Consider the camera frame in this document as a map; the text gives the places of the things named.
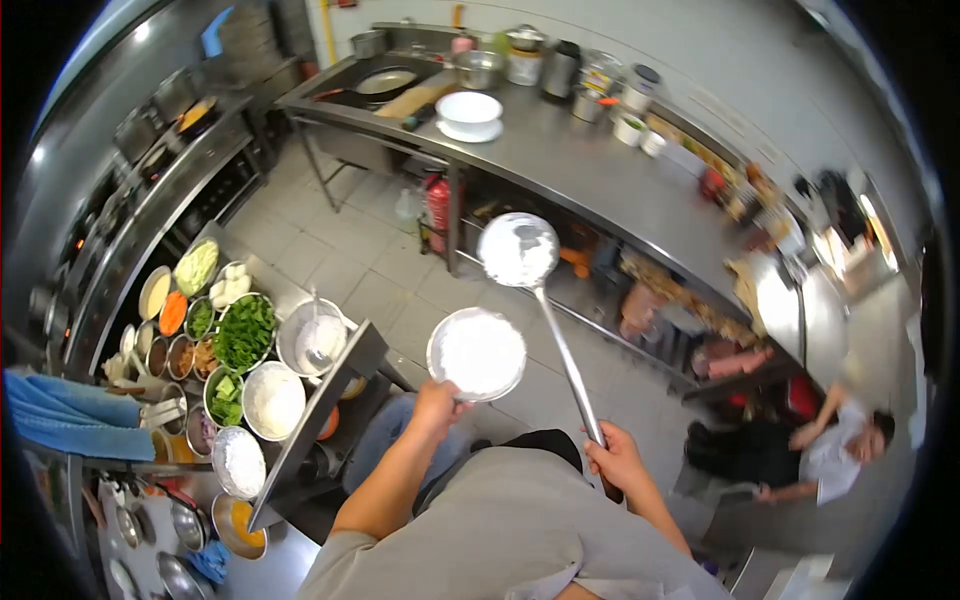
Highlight steel stove range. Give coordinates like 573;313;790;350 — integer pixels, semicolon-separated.
21;66;280;380

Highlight small white bowl of greens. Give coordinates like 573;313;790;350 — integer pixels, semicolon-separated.
611;111;647;148

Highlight steel jug with black lid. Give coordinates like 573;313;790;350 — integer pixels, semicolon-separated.
540;39;583;103

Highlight empty steel bowl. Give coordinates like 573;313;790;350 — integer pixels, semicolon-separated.
155;550;208;600
168;498;212;553

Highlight person's right hand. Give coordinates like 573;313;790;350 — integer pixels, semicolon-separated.
581;420;651;498

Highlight steel bowl of orange sauce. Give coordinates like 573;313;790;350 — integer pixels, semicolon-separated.
210;492;270;562

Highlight steel pot with ladle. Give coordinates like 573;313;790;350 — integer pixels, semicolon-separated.
274;288;351;379

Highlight bowl of cream sauce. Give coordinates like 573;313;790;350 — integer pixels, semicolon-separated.
137;264;174;322

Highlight person's legs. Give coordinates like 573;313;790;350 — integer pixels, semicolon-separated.
341;391;483;498

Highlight long steel counter table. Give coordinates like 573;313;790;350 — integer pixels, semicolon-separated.
276;21;813;400

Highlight bowl of white chunks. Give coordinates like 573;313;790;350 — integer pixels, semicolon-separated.
209;260;255;311

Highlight bowl of shredded carrot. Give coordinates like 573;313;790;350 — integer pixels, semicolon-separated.
158;290;189;338

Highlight large steel bowl of rice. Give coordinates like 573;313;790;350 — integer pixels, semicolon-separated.
240;360;308;443

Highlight person's body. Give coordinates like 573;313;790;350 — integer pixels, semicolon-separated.
296;429;735;600

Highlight row of small spice bowls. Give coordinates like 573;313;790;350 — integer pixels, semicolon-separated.
118;320;221;383

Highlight steel prep table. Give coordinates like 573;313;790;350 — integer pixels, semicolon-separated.
96;220;415;600

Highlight steel dish of rice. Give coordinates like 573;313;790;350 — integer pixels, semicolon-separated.
210;425;268;502

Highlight red fire extinguisher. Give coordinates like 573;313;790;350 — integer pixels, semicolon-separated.
423;173;453;257

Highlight bowl of shredded cabbage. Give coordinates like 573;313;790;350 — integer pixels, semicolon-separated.
171;237;222;298

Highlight steel plate of white rice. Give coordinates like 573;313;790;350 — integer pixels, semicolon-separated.
426;306;528;404

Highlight small bowl of green beans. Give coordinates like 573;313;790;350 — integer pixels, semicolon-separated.
183;296;217;342

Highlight frying pan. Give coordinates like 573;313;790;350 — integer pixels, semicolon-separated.
312;66;420;105

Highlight bowl of purple onion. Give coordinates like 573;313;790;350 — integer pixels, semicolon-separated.
184;404;219;459

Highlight bowl of chopped green vegetables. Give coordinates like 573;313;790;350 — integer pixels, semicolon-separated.
202;365;246;429

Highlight long steel ladle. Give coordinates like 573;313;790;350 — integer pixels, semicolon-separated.
476;212;626;505

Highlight blue plastic scoop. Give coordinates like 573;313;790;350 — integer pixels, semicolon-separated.
200;6;236;60

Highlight steel mixing bowl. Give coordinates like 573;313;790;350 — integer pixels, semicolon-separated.
452;49;508;92

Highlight wooden board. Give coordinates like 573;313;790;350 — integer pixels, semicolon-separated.
374;80;459;120

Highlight person's left hand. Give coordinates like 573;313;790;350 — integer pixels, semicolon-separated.
408;378;475;446

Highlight steel cup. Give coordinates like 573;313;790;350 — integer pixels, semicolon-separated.
569;85;606;124

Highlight white container with black lid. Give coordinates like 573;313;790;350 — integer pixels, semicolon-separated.
620;63;663;114

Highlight blue towel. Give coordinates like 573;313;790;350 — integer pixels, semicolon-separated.
3;369;159;463

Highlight blue cloth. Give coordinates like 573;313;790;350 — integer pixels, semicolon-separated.
186;539;233;585

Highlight bowl of green leaves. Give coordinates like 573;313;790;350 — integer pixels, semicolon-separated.
211;291;279;375

